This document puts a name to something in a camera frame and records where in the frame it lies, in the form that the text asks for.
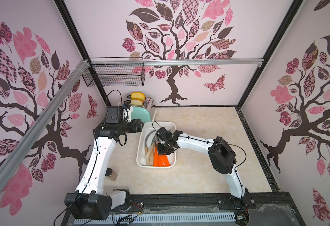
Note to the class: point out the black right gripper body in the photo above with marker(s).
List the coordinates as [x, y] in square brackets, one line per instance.
[166, 145]

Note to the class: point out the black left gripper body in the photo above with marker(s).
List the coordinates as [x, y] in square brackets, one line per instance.
[127, 127]

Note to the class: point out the orange handle sickle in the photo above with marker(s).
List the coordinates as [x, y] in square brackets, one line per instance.
[155, 159]
[166, 161]
[162, 158]
[159, 161]

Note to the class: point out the wooden handle sickle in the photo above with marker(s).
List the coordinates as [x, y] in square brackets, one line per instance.
[151, 159]
[148, 151]
[149, 139]

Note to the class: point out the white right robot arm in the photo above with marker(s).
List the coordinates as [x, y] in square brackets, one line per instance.
[222, 158]

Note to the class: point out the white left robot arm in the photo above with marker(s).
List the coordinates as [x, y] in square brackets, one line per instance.
[90, 201]

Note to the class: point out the white plastic storage tray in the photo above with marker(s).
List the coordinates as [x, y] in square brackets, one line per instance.
[148, 127]

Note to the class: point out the mint green toaster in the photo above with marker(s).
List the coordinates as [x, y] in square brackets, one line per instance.
[145, 113]

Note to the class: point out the yellow bread slice front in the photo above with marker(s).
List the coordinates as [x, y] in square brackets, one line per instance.
[137, 102]

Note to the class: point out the yellow bread slice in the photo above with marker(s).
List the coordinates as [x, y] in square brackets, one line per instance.
[138, 95]
[137, 102]

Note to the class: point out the yellow bread slice back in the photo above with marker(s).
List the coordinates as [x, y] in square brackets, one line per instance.
[138, 95]

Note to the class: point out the small glass spice jar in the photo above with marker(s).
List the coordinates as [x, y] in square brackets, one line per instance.
[111, 174]

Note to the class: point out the black wire basket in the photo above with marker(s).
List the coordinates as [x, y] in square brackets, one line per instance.
[116, 72]

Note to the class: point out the white vented cable duct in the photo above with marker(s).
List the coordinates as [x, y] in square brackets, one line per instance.
[158, 219]

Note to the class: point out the aluminium rail back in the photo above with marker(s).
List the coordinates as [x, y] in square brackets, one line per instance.
[179, 62]

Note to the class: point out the aluminium rail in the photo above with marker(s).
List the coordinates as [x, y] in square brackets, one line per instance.
[16, 157]
[179, 62]

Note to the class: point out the black base frame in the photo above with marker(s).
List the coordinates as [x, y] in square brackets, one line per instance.
[262, 209]

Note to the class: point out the aluminium rail left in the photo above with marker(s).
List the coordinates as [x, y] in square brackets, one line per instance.
[16, 157]

